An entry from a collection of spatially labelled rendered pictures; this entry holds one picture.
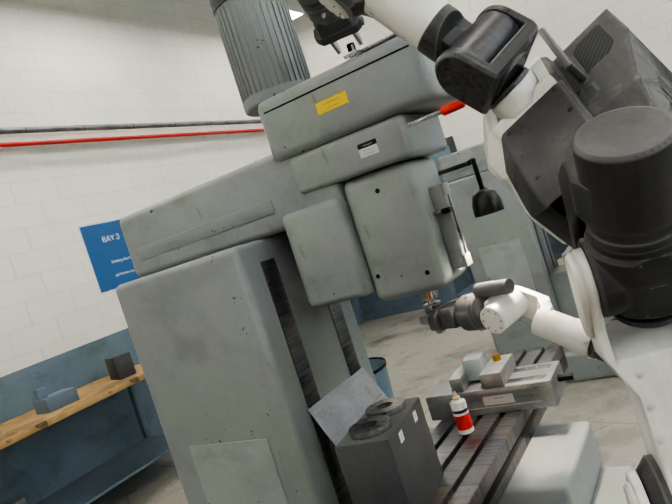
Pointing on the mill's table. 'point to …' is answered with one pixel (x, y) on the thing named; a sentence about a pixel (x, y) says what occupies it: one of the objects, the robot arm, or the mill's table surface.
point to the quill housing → (401, 229)
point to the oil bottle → (461, 415)
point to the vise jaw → (497, 372)
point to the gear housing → (367, 151)
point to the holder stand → (390, 455)
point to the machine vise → (489, 398)
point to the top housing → (351, 98)
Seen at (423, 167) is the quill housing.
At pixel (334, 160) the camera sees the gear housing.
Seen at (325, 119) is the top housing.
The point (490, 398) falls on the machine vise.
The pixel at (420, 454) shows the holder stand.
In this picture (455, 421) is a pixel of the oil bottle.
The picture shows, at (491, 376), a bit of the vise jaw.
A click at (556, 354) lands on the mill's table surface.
